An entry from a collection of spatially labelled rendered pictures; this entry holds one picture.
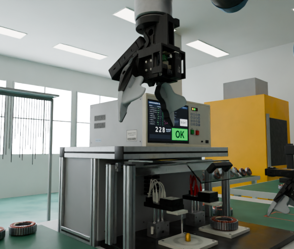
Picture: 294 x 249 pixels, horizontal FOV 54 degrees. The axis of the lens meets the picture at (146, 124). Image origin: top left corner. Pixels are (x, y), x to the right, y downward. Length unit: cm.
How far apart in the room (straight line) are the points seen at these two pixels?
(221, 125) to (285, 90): 206
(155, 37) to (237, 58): 674
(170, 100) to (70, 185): 79
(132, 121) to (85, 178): 29
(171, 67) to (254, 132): 425
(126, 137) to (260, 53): 606
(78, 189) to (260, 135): 380
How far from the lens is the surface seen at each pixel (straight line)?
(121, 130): 120
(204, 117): 139
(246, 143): 482
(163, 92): 59
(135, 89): 51
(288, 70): 671
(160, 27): 56
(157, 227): 115
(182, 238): 113
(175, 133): 121
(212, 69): 758
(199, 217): 136
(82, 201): 121
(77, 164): 123
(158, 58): 53
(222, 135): 503
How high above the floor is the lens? 110
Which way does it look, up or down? 5 degrees up
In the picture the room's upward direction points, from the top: straight up
